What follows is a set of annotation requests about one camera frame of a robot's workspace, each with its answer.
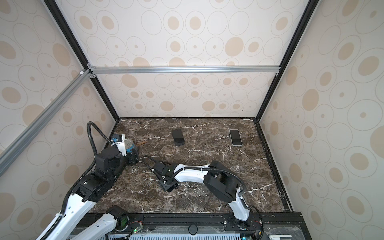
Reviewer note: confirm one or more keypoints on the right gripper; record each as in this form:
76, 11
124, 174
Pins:
164, 187

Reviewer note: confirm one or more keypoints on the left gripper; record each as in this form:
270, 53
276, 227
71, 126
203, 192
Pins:
134, 156

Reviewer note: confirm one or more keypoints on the black phone case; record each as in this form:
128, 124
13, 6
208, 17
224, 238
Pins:
178, 137

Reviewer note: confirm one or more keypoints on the light blue case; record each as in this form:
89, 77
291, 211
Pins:
235, 137

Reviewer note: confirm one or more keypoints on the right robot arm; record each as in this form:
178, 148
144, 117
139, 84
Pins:
221, 181

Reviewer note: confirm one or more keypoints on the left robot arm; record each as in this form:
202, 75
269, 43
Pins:
107, 166

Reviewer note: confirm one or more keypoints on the blue soup can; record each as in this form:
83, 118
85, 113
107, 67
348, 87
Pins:
129, 144

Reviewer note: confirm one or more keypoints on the wooden stick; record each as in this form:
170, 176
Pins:
141, 143

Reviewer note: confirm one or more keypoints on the black base frame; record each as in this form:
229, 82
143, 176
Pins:
290, 224

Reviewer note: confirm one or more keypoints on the aluminium rail left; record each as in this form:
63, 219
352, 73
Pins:
13, 151

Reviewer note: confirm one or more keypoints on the aluminium rail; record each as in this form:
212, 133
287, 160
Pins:
185, 70
13, 151

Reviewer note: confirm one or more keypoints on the aluminium rail back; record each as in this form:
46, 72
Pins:
185, 70

